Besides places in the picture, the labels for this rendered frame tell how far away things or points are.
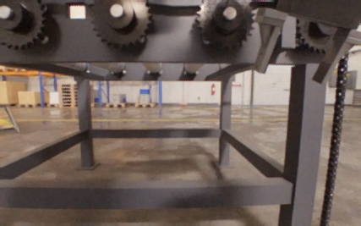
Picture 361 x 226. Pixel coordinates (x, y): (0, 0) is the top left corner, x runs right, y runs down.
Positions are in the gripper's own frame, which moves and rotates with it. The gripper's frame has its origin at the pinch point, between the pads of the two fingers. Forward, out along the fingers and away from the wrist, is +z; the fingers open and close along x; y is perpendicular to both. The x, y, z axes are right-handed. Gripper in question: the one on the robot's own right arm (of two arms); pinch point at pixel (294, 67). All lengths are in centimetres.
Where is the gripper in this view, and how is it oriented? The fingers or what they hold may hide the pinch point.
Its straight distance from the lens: 40.7
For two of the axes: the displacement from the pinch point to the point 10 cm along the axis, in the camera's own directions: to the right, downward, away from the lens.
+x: 9.9, 1.2, 1.2
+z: -1.6, 8.6, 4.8
